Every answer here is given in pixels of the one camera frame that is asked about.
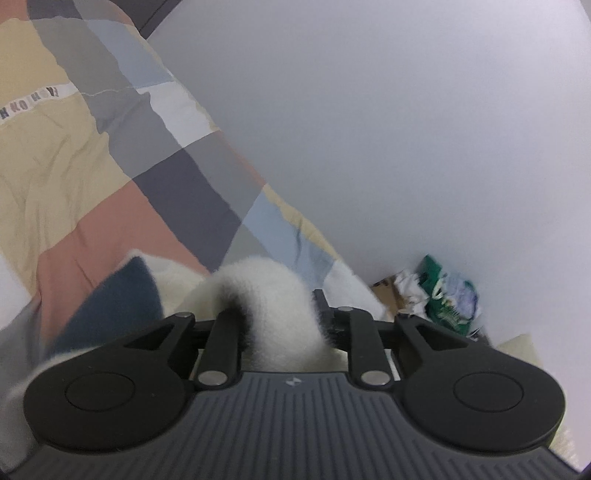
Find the dark door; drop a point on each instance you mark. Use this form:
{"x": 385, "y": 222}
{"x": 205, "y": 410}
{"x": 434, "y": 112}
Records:
{"x": 152, "y": 14}

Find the white and navy fuzzy garment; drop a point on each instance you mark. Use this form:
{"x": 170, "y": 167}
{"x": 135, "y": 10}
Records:
{"x": 268, "y": 295}

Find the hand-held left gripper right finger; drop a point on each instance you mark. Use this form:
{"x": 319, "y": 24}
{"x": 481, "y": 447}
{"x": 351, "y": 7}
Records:
{"x": 324, "y": 316}

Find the crumpled white plastic bag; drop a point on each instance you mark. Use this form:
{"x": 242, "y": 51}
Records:
{"x": 411, "y": 288}

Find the cardboard box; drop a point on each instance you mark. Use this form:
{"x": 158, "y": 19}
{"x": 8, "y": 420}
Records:
{"x": 388, "y": 297}

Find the patchwork blanket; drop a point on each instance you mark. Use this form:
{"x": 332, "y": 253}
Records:
{"x": 115, "y": 161}

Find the green printed bag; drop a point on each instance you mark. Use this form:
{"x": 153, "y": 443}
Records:
{"x": 450, "y": 295}

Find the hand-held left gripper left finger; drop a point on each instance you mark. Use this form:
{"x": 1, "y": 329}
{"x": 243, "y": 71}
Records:
{"x": 225, "y": 341}

